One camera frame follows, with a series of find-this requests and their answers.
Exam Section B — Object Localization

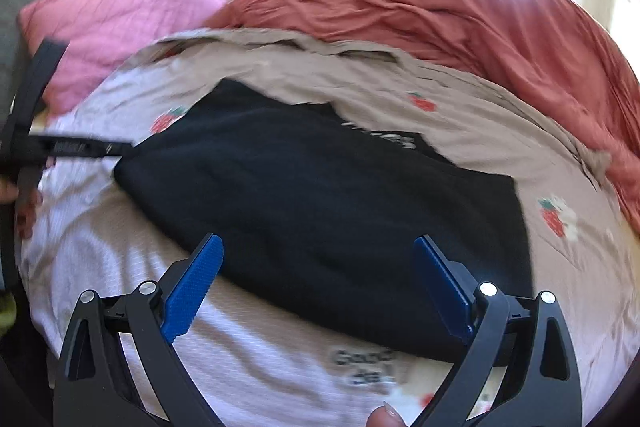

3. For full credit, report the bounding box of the person's right hand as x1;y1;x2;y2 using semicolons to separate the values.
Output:
366;402;406;427

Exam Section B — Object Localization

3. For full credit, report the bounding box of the person's left hand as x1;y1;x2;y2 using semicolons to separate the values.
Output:
0;178;20;205

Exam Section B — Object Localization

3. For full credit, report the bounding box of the red rumpled blanket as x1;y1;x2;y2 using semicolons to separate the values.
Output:
207;0;639;225

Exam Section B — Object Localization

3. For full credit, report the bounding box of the pink quilted pillow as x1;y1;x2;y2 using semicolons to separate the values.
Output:
18;0;227;117

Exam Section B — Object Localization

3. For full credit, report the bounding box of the black shirt with orange cuffs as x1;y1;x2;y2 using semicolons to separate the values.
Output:
114;78;533;361

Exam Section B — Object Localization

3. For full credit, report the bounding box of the beige strawberry print bedsheet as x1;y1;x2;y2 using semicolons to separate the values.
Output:
20;29;639;426

